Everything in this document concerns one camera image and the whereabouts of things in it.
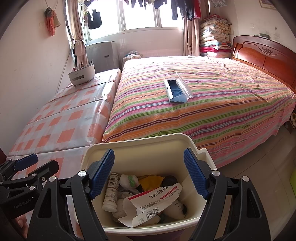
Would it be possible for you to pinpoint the wooden headboard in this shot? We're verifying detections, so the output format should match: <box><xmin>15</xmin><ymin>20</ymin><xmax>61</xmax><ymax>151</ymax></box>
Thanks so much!
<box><xmin>232</xmin><ymin>35</ymin><xmax>296</xmax><ymax>91</ymax></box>

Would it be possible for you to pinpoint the black hanging vest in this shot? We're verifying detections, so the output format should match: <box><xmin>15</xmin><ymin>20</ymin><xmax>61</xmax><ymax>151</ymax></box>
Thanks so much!
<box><xmin>87</xmin><ymin>9</ymin><xmax>102</xmax><ymax>30</ymax></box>

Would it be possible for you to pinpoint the torn white paper box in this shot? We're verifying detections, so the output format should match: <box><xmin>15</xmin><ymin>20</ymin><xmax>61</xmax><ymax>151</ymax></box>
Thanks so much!
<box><xmin>121</xmin><ymin>182</ymin><xmax>184</xmax><ymax>229</ymax></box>

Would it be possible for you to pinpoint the stack of folded quilts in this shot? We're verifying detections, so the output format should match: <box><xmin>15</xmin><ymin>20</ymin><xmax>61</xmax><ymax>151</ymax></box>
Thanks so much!
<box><xmin>199</xmin><ymin>14</ymin><xmax>233</xmax><ymax>58</ymax></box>

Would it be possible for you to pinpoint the white bag red green print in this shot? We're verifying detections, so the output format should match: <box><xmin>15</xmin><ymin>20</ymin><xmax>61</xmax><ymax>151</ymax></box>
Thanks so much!
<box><xmin>119</xmin><ymin>174</ymin><xmax>141</xmax><ymax>193</ymax></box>

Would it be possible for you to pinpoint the beige tied curtain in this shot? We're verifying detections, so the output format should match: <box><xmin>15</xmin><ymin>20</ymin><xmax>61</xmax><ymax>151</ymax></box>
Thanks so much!
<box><xmin>66</xmin><ymin>0</ymin><xmax>87</xmax><ymax>67</ymax></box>

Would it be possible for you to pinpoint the cream plastic trash bin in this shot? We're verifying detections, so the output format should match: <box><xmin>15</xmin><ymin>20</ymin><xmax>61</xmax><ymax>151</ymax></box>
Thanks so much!
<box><xmin>73</xmin><ymin>133</ymin><xmax>218</xmax><ymax>234</ymax></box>

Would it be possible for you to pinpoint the yellow snack wrapper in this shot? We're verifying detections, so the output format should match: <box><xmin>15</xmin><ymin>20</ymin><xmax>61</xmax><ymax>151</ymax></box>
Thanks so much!
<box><xmin>138</xmin><ymin>175</ymin><xmax>164</xmax><ymax>192</ymax></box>

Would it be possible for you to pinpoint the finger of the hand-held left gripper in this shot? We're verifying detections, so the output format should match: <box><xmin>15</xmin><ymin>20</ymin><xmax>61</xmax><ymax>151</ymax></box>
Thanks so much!
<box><xmin>0</xmin><ymin>153</ymin><xmax>39</xmax><ymax>180</ymax></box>
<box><xmin>29</xmin><ymin>159</ymin><xmax>60</xmax><ymax>186</ymax></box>

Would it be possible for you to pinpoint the green plastic box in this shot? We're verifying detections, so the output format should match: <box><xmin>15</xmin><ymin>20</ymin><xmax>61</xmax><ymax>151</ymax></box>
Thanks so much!
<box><xmin>288</xmin><ymin>170</ymin><xmax>296</xmax><ymax>197</ymax></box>

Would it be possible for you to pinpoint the blue white open case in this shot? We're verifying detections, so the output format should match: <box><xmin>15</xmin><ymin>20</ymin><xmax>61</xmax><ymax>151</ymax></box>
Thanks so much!
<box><xmin>164</xmin><ymin>72</ymin><xmax>193</xmax><ymax>104</ymax></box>

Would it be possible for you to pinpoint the dark blue bottle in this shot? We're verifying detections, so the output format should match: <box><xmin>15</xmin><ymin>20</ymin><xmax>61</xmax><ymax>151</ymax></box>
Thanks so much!
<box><xmin>163</xmin><ymin>175</ymin><xmax>178</xmax><ymax>187</ymax></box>

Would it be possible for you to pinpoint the white foam net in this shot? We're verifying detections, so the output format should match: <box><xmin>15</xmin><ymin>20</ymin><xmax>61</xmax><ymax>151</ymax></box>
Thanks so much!
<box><xmin>112</xmin><ymin>191</ymin><xmax>132</xmax><ymax>222</ymax></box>

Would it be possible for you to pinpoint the white desk organizer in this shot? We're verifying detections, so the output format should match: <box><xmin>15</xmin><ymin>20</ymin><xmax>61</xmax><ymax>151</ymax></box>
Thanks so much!
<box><xmin>68</xmin><ymin>60</ymin><xmax>96</xmax><ymax>87</ymax></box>

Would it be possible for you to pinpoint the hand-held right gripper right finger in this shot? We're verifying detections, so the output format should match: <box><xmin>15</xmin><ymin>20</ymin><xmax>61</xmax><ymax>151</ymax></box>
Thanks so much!
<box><xmin>183</xmin><ymin>148</ymin><xmax>271</xmax><ymax>241</ymax></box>

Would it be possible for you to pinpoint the row of hanging clothes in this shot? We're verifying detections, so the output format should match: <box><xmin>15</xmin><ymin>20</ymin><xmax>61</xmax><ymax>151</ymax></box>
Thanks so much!
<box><xmin>119</xmin><ymin>0</ymin><xmax>228</xmax><ymax>21</ymax></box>

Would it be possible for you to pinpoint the white pill bottle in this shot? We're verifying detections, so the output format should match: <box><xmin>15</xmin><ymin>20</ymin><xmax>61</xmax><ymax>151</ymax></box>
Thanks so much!
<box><xmin>102</xmin><ymin>173</ymin><xmax>120</xmax><ymax>212</ymax></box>

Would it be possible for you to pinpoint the framed picture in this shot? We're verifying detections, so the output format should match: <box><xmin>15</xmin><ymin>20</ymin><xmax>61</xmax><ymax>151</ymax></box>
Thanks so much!
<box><xmin>258</xmin><ymin>0</ymin><xmax>277</xmax><ymax>10</ymax></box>

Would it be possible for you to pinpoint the orange hanging cloth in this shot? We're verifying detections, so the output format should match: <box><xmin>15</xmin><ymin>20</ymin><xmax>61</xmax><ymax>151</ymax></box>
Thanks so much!
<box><xmin>44</xmin><ymin>6</ymin><xmax>61</xmax><ymax>36</ymax></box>

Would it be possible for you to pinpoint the person's left hand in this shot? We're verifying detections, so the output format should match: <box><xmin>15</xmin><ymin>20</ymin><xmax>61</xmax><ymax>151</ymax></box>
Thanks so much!
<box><xmin>10</xmin><ymin>213</ymin><xmax>29</xmax><ymax>234</ymax></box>

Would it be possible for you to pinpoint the white standing air conditioner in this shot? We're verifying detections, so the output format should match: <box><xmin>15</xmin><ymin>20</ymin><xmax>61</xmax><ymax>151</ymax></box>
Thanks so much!
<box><xmin>85</xmin><ymin>41</ymin><xmax>119</xmax><ymax>73</ymax></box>

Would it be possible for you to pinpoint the orange checkered tablecloth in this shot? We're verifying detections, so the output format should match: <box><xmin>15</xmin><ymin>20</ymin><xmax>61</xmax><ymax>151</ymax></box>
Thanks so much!
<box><xmin>6</xmin><ymin>68</ymin><xmax>122</xmax><ymax>186</ymax></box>

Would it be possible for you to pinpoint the striped bed sheet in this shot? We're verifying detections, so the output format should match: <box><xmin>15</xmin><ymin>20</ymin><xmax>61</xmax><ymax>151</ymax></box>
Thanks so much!
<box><xmin>102</xmin><ymin>56</ymin><xmax>296</xmax><ymax>168</ymax></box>

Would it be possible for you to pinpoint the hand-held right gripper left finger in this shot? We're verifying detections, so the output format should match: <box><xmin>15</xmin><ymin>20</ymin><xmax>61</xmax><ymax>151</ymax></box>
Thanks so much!
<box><xmin>27</xmin><ymin>148</ymin><xmax>115</xmax><ymax>241</ymax></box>

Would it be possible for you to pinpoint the window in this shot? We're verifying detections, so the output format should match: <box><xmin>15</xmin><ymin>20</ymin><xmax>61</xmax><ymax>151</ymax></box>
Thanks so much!
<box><xmin>80</xmin><ymin>0</ymin><xmax>188</xmax><ymax>39</ymax></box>

